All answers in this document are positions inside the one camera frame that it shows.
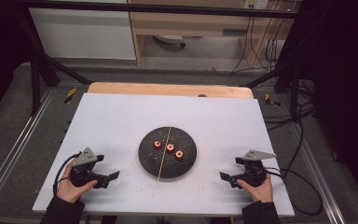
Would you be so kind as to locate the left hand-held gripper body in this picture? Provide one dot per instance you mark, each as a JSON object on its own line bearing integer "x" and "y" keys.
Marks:
{"x": 85, "y": 158}

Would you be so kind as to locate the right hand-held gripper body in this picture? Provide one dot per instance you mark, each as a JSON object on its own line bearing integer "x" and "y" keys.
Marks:
{"x": 253, "y": 172}

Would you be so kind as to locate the black round plate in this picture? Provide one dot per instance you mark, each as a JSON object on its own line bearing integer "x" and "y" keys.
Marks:
{"x": 150, "y": 158}

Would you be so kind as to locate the red hawthorn piece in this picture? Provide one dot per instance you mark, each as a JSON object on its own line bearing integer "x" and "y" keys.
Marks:
{"x": 170, "y": 147}
{"x": 157, "y": 144}
{"x": 179, "y": 154}

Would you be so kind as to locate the thin wooden skewer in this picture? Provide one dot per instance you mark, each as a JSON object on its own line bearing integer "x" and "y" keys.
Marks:
{"x": 164, "y": 154}

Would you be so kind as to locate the person's right hand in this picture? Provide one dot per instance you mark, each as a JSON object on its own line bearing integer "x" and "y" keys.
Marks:
{"x": 262, "y": 193}

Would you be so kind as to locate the person's left hand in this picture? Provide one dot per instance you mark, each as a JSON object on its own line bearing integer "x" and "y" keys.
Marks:
{"x": 70, "y": 191}

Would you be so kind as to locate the white board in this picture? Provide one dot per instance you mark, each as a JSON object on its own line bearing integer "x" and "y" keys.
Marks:
{"x": 112, "y": 124}

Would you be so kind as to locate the yellow black tape strip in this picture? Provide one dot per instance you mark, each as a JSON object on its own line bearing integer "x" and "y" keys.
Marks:
{"x": 70, "y": 95}
{"x": 271, "y": 100}

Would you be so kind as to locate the wooden table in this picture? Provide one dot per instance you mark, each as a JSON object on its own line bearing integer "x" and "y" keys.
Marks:
{"x": 155, "y": 89}

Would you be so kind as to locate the white cabinet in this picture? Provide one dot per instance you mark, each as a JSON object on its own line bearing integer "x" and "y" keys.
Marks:
{"x": 84, "y": 34}

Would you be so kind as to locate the white chair base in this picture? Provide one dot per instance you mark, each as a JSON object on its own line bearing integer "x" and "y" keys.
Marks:
{"x": 169, "y": 39}

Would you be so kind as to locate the light wooden desk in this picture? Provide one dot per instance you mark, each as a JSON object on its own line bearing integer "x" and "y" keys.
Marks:
{"x": 192, "y": 23}

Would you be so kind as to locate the aluminium floor rail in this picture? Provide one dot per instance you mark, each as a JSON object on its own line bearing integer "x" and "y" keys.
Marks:
{"x": 18, "y": 146}
{"x": 320, "y": 174}

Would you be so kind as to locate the black metal frame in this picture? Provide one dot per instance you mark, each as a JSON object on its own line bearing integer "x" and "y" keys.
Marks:
{"x": 155, "y": 8}

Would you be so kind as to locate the white wall socket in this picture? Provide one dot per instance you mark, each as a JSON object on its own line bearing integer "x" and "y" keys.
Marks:
{"x": 256, "y": 3}

